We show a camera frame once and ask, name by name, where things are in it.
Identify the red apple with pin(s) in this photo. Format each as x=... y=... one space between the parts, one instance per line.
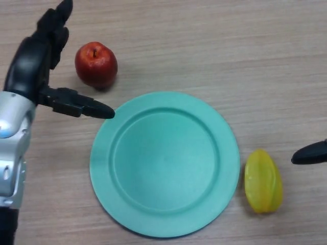
x=95 y=66

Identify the green round plate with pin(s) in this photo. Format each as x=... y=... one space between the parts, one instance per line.
x=164 y=166

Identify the yellow starfruit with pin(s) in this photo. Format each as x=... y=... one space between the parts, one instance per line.
x=264 y=182

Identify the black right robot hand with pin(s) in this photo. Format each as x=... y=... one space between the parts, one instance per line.
x=310 y=154

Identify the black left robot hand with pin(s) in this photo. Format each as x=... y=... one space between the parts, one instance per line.
x=28 y=66

